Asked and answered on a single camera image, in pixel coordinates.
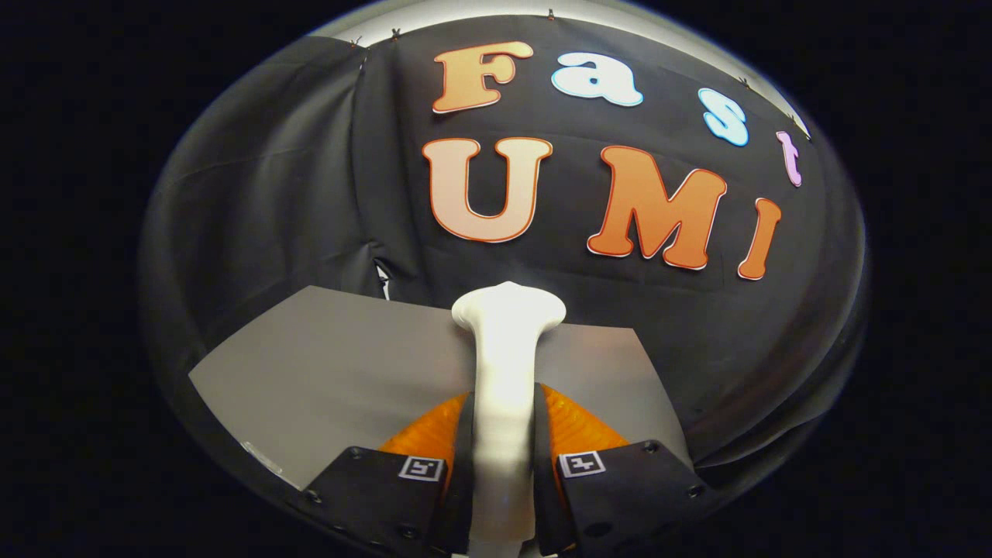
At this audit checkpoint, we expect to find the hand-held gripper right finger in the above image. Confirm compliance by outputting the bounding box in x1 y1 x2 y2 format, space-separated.
531 384 708 556

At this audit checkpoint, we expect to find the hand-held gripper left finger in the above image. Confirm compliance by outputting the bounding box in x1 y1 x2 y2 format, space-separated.
298 391 475 558

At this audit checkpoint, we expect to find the grey drawer cabinet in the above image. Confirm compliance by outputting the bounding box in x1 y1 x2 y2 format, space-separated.
188 285 693 491

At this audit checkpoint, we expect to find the black backdrop cloth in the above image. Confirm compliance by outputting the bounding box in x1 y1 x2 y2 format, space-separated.
139 14 869 497

